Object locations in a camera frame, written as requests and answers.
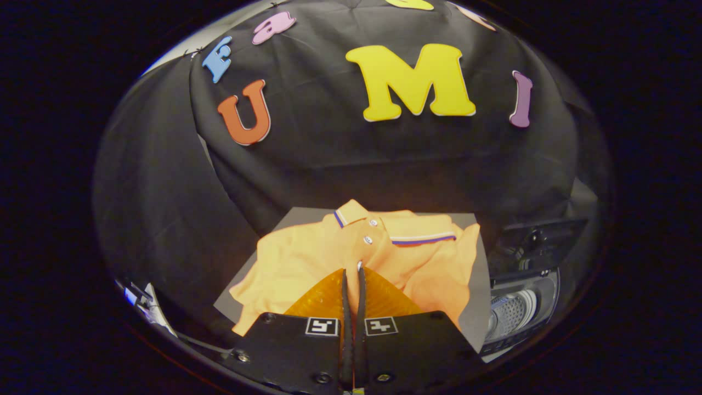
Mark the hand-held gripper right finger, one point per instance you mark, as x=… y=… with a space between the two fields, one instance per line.
x=360 y=351

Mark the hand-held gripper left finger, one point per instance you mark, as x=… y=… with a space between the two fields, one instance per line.
x=345 y=351

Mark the orange polo shirt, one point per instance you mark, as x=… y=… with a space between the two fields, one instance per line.
x=296 y=258

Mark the grey washing machine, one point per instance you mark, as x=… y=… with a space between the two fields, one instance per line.
x=521 y=315

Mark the dark washing machine lid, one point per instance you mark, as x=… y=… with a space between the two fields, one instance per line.
x=543 y=241

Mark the grey cabinet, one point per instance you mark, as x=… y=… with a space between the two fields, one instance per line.
x=478 y=323

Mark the black backdrop cloth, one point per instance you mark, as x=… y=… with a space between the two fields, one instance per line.
x=329 y=164

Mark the white and blue equipment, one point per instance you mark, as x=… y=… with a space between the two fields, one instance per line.
x=137 y=299

